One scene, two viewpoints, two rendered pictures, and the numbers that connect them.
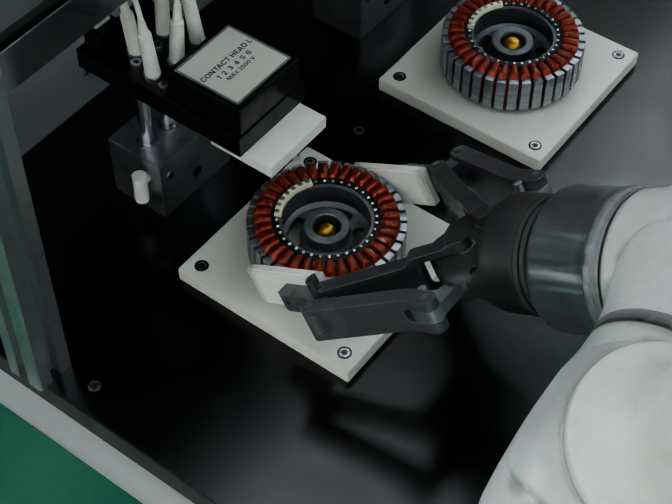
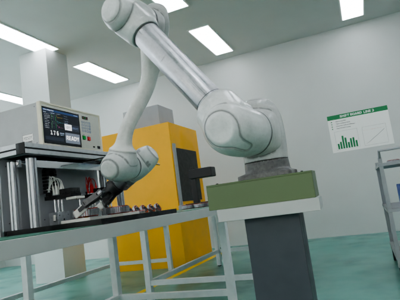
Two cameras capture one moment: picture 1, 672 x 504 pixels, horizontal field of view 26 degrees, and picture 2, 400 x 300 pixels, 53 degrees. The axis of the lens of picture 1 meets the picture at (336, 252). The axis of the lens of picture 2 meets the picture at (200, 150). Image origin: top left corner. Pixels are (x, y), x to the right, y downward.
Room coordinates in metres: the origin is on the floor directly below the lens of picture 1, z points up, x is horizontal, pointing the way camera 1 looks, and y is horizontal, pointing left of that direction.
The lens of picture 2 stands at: (-1.17, -0.02, 0.77)
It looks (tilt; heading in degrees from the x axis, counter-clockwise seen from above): 8 degrees up; 344
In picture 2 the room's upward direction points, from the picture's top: 8 degrees counter-clockwise
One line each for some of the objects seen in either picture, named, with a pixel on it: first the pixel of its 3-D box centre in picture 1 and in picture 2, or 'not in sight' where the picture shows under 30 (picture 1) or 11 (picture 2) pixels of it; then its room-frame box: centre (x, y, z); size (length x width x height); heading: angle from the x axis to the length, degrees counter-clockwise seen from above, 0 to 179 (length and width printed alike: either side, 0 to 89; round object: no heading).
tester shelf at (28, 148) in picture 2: not in sight; (43, 160); (0.95, 0.19, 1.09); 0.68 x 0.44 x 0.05; 143
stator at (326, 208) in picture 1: (326, 232); (86, 212); (0.66, 0.01, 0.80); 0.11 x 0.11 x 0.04
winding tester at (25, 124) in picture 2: not in sight; (43, 136); (0.96, 0.18, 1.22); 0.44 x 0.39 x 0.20; 143
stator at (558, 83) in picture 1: (511, 47); (117, 209); (0.86, -0.14, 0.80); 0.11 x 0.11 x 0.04
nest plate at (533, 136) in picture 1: (509, 70); (118, 215); (0.86, -0.14, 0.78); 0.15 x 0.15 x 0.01; 53
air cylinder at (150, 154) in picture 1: (171, 148); (59, 218); (0.75, 0.12, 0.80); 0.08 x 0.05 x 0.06; 143
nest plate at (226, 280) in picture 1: (326, 257); (86, 219); (0.66, 0.01, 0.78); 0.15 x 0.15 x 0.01; 53
